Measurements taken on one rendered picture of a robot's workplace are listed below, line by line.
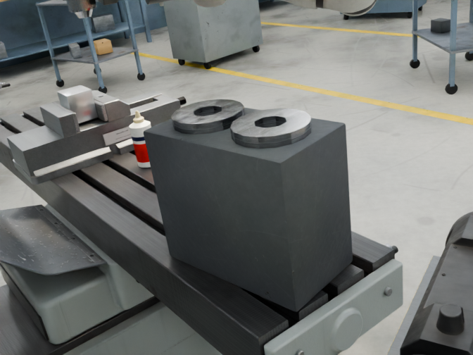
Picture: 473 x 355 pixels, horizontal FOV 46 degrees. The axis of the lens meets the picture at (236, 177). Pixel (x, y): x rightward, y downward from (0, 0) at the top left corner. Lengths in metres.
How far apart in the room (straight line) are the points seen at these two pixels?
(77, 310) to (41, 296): 0.06
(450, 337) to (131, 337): 0.56
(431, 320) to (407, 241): 1.36
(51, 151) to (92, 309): 0.32
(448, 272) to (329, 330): 0.61
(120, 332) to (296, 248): 0.51
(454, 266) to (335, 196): 0.66
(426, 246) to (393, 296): 1.67
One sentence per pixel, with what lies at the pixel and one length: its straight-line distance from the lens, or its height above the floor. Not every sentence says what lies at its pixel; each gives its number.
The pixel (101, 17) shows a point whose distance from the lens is 7.50.
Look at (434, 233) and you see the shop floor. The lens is 2.50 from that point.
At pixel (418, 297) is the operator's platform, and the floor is 0.40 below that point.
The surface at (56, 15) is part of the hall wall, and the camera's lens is 7.90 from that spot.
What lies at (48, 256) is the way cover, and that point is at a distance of 0.98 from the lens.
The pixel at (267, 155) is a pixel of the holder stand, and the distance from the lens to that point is 0.56.
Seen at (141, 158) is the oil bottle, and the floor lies 0.93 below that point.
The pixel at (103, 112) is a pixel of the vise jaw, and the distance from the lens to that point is 1.14.
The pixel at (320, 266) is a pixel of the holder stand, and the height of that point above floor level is 0.94.
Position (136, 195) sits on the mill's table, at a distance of 0.97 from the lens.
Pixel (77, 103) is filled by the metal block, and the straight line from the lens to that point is 1.16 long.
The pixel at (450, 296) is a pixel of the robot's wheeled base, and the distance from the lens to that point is 1.18.
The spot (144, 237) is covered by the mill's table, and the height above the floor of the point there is 0.90.
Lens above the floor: 1.31
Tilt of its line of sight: 25 degrees down
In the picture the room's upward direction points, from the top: 8 degrees counter-clockwise
